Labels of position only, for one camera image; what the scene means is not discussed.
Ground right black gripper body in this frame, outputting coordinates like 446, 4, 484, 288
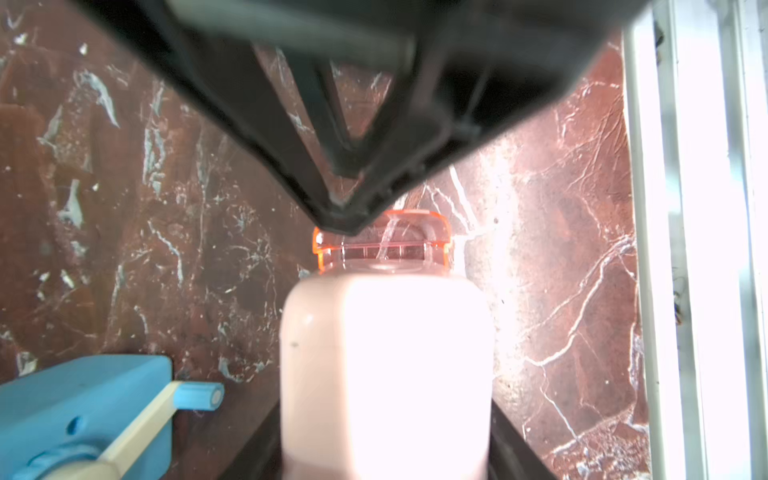
80, 1, 642, 132

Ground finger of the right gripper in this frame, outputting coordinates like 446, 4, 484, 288
148, 23, 498, 233

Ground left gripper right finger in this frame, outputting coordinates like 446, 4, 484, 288
488, 401, 552, 480

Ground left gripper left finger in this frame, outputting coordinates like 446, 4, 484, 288
218, 413, 282, 480

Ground pink pencil sharpener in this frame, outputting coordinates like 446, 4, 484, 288
279, 272, 494, 479

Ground blue pencil sharpener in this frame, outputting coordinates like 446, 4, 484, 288
1, 355, 225, 479

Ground pink transparent tray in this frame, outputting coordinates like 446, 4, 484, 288
312, 209, 453, 272

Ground aluminium front rail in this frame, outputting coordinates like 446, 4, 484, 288
623, 1, 767, 479

